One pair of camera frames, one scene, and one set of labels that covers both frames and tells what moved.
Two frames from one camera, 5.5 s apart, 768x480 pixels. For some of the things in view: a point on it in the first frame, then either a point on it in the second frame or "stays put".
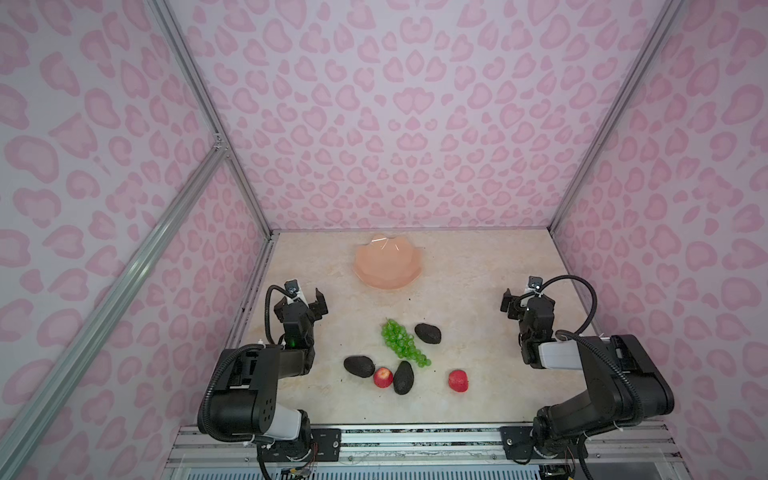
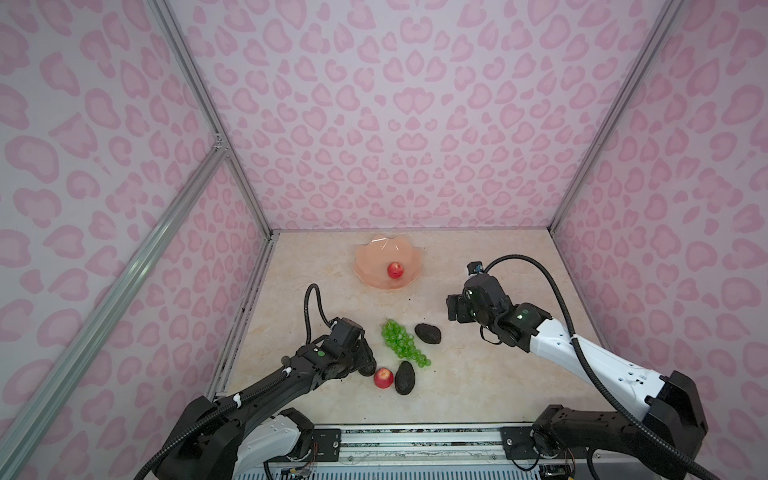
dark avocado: (403, 378) stays put
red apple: (458, 380) to (395, 270)
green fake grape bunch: (402, 343) stays put
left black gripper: (316, 308) to (365, 354)
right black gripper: (508, 298) to (460, 307)
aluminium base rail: (422, 446) stays put
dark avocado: (428, 333) stays put
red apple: (383, 377) stays put
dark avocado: (361, 366) stays put
